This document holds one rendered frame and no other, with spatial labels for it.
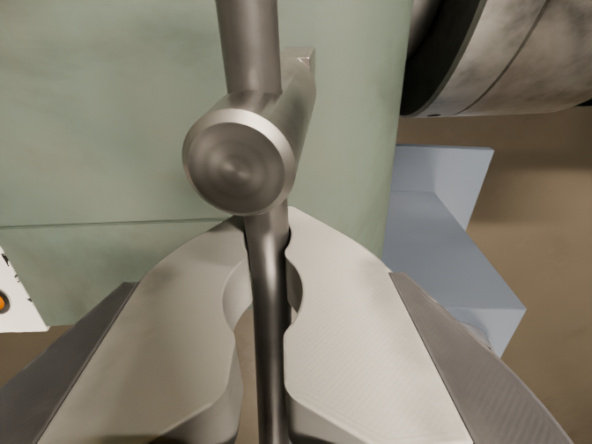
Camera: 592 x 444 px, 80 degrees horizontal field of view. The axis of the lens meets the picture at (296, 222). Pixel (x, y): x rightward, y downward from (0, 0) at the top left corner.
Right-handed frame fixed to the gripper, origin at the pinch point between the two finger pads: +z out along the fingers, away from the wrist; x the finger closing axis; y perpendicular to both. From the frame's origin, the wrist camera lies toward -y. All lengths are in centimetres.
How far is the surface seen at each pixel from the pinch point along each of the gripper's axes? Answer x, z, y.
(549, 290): 140, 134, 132
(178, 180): -5.7, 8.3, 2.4
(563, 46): 17.0, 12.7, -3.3
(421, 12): 9.8, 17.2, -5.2
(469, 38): 11.2, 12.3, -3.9
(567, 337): 165, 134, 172
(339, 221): 3.6, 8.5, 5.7
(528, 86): 17.1, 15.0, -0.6
